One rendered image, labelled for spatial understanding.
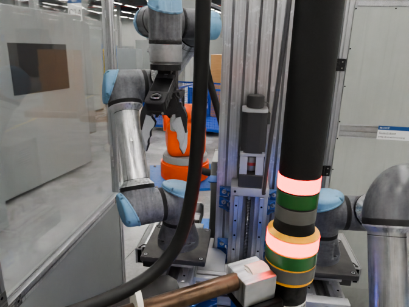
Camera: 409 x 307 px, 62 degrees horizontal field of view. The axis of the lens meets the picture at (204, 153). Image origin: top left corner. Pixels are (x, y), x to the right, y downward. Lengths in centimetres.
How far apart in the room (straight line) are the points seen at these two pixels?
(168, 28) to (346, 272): 92
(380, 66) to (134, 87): 143
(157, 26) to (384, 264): 68
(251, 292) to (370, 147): 198
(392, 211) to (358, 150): 144
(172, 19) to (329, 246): 86
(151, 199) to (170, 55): 52
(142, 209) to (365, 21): 156
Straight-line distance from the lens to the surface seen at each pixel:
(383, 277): 82
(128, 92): 118
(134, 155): 115
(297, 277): 30
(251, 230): 134
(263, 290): 29
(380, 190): 81
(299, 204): 27
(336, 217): 119
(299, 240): 29
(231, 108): 123
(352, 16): 212
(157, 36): 79
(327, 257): 124
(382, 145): 225
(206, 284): 28
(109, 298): 25
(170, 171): 444
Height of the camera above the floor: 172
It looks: 17 degrees down
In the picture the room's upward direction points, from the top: 2 degrees clockwise
